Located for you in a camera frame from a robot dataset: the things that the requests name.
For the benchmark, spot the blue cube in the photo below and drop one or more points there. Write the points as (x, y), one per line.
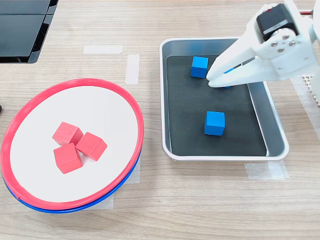
(214, 123)
(199, 67)
(229, 71)

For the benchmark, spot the red-rimmed white plate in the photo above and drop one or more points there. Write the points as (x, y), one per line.
(37, 125)

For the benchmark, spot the pale perforated plate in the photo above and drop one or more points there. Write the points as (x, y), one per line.
(307, 78)

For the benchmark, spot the translucent tape strip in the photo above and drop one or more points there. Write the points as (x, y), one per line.
(132, 68)
(106, 202)
(102, 49)
(133, 172)
(265, 171)
(303, 100)

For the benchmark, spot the steel tray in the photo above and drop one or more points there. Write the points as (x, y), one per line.
(270, 120)

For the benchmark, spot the black mat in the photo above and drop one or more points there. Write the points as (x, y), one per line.
(195, 100)

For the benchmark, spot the red cube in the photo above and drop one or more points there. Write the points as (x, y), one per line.
(66, 132)
(91, 146)
(68, 160)

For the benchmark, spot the black glossy device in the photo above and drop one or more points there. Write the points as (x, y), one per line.
(20, 35)

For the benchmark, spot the blue-rimmed white plate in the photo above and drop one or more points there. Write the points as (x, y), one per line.
(57, 211)

